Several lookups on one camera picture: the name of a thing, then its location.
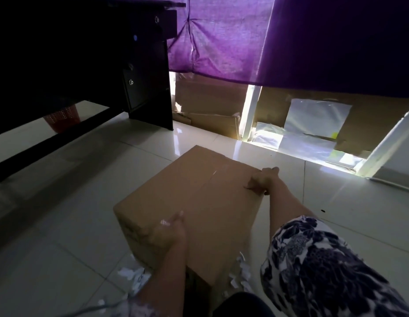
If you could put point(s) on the purple curtain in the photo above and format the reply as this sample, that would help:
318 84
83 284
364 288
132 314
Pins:
290 39

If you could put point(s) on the person's left hand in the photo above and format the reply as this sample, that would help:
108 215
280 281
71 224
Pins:
166 232

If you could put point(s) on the person's right thumb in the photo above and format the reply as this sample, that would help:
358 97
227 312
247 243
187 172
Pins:
251 187

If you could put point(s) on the red plastic basket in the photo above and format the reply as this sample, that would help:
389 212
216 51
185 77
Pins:
62 118

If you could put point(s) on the pile of white paper scraps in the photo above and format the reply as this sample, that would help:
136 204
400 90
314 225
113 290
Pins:
239 275

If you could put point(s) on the flat cardboard sheet with plastic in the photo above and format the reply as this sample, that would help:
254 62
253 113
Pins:
366 125

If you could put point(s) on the person's right hand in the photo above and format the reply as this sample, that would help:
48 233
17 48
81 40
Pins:
262 182

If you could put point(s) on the clear plastic sheet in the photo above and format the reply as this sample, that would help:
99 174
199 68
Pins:
311 127

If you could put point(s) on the person's left forearm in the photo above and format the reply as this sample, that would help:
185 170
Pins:
163 278

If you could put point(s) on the floral patterned sleeve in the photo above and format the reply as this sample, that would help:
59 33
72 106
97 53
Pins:
320 270

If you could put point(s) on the person's left thumb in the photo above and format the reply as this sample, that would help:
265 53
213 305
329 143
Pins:
178 217

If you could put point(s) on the person's right forearm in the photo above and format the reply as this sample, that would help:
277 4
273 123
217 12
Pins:
285 204

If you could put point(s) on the dark wooden desk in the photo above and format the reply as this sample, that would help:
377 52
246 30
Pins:
76 62

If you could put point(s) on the brown cardboard box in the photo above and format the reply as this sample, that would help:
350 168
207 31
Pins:
191 201

